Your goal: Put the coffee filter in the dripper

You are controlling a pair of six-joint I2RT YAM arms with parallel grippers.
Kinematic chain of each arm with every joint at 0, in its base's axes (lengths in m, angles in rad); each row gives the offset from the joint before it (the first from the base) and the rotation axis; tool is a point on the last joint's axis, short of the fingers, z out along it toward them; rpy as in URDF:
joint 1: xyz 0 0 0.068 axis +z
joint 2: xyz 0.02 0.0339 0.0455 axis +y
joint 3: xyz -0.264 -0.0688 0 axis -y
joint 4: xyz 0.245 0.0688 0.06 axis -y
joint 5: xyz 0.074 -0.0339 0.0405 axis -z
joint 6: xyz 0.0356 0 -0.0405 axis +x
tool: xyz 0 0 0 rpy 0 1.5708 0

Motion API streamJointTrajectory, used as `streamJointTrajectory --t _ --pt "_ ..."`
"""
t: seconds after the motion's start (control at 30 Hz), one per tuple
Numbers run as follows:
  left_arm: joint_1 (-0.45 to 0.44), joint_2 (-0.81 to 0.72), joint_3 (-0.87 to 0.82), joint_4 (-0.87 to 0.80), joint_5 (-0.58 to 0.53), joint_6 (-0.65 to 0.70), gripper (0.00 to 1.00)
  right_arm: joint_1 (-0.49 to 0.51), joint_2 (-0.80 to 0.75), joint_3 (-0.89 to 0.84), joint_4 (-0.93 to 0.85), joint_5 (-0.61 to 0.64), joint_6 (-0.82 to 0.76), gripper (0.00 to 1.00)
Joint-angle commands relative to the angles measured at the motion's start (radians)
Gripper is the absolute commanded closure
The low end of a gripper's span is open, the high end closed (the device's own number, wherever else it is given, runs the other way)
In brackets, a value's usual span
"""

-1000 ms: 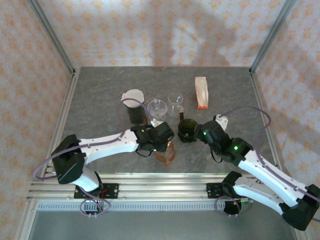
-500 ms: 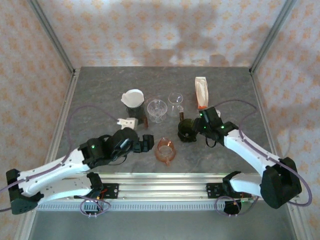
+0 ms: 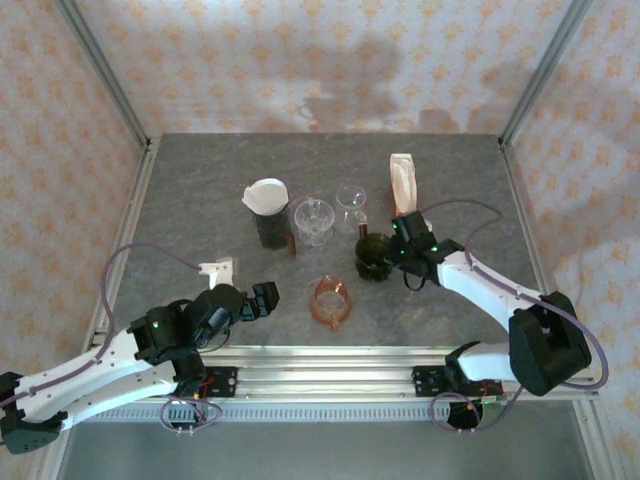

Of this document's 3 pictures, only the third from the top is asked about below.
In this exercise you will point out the small green circuit board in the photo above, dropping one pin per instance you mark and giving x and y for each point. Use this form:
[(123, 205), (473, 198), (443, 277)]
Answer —
[(492, 404)]

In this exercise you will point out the aluminium mounting rail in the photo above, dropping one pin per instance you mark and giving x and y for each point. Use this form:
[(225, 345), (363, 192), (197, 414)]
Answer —
[(325, 380)]

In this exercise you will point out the patterned fabric backdrop panel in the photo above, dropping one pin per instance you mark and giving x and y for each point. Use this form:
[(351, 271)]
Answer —
[(50, 150), (595, 175), (250, 65)]

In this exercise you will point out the aluminium table side rail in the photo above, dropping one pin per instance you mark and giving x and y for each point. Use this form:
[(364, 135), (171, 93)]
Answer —
[(529, 225), (131, 215)]

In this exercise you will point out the orange glass server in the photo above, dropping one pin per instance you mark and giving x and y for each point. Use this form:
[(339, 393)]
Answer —
[(330, 305)]

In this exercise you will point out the clear glass dripper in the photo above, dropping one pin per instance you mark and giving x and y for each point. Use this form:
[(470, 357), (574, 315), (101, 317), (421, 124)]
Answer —
[(314, 220)]

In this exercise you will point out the coffee filter pack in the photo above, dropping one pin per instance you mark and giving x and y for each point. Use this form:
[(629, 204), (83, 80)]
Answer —
[(404, 185)]

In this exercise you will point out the dark green glass dripper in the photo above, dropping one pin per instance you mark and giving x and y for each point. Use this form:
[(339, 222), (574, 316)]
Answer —
[(371, 252)]

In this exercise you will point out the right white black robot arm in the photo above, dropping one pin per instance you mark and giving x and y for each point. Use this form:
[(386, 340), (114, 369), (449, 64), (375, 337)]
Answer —
[(480, 285)]

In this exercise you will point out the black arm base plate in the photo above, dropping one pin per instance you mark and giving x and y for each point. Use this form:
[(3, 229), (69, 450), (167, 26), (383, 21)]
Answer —
[(225, 382), (425, 382)]

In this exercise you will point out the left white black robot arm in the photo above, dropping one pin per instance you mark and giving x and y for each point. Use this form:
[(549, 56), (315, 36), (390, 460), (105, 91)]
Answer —
[(85, 375)]

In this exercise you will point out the aluminium frame post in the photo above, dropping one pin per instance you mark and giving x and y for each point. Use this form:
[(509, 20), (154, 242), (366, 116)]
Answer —
[(542, 75), (111, 80)]

